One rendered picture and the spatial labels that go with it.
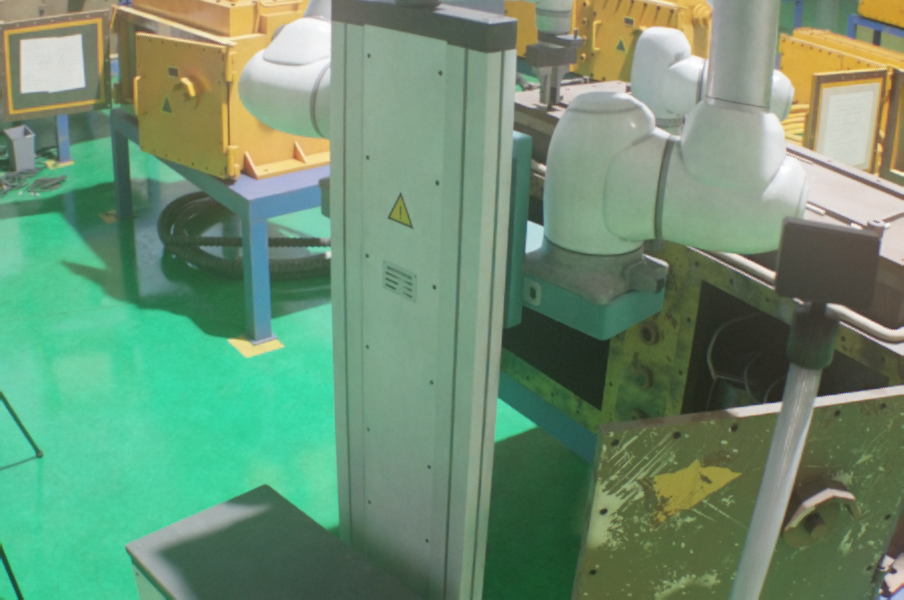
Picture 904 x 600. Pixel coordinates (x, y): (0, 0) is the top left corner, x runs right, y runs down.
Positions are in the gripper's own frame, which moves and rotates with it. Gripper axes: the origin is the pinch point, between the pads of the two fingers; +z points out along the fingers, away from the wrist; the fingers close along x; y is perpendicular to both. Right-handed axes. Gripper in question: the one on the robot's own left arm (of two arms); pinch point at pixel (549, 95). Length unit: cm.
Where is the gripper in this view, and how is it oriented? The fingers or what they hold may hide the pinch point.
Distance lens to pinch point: 253.7
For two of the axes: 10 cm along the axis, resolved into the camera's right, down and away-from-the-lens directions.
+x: -8.3, 2.2, -5.2
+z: -0.2, 9.1, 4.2
